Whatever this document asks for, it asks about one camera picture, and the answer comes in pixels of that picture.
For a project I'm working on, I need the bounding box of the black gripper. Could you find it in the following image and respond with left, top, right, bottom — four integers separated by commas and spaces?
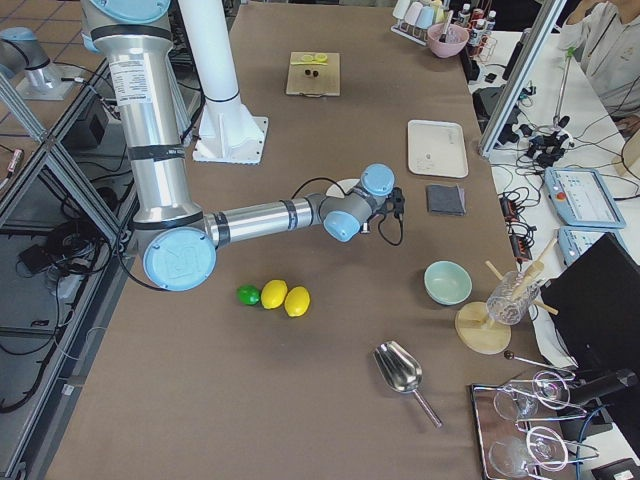
383, 187, 405, 216

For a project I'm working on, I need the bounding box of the cream rectangular tray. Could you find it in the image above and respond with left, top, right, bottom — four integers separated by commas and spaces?
407, 119, 469, 178

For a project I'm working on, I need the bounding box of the grey folded cloth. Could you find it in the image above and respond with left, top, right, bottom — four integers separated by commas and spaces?
426, 184, 466, 216

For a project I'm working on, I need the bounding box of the cream round plate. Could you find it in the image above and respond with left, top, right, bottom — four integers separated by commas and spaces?
326, 178, 359, 198

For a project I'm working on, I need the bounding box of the green bowl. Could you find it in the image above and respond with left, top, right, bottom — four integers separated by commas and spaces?
424, 261, 472, 306

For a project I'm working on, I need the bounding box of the wooden cutting board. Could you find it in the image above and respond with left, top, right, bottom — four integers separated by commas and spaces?
285, 51, 341, 98

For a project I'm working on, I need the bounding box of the yellow lemon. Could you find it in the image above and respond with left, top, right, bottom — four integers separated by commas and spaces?
284, 286, 311, 318
260, 279, 288, 309

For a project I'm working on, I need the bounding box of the clear textured glass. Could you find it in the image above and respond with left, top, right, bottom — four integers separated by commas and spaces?
486, 271, 540, 326

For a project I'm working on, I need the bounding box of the wooden glass stand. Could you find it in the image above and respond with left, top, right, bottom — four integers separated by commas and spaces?
455, 237, 559, 355

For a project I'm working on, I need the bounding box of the pink bowl with ice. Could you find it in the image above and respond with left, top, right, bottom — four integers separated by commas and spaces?
427, 23, 469, 58

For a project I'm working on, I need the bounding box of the metal scoop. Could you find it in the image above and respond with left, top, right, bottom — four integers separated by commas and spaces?
373, 340, 443, 428

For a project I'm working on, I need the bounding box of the green lime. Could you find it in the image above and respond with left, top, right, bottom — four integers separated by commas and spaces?
236, 284, 261, 306

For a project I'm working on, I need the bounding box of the white mounting column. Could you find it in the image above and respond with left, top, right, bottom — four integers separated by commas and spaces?
179, 1, 268, 165

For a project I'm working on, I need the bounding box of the blue teach pendant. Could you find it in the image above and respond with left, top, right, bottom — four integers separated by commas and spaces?
544, 167, 626, 229
557, 226, 606, 266

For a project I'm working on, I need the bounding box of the aluminium frame post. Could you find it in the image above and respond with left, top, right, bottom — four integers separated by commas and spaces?
478, 0, 566, 159

